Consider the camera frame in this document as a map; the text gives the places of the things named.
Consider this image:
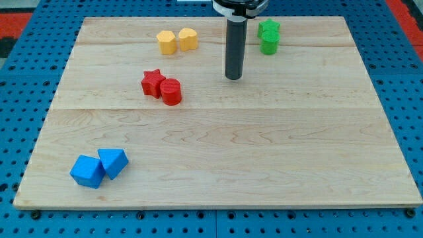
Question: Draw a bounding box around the white black robot arm flange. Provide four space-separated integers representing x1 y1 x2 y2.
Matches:
212 0 270 19

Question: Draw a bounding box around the red star block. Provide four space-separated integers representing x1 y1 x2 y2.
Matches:
141 69 166 99

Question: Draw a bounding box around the green cylinder block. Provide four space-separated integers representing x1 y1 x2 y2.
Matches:
260 30 280 55

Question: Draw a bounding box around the light wooden board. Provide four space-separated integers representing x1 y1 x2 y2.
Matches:
14 17 422 210

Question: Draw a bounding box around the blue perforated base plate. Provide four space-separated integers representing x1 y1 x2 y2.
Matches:
1 1 422 237

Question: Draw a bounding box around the blue triangular prism block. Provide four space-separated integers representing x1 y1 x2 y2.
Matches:
97 148 129 180

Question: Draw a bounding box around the yellow heart block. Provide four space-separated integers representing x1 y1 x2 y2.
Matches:
178 28 198 52

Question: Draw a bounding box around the blue cube block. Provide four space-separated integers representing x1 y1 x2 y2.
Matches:
69 155 106 189

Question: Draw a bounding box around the green star block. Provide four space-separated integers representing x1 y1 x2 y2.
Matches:
257 19 280 38

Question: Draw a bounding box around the red cylinder block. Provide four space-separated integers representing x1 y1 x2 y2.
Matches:
160 78 182 106

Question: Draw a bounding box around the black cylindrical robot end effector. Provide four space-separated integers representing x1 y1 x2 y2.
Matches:
225 17 247 80

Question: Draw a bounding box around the yellow pentagon block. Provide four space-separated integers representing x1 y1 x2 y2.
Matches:
156 30 177 55

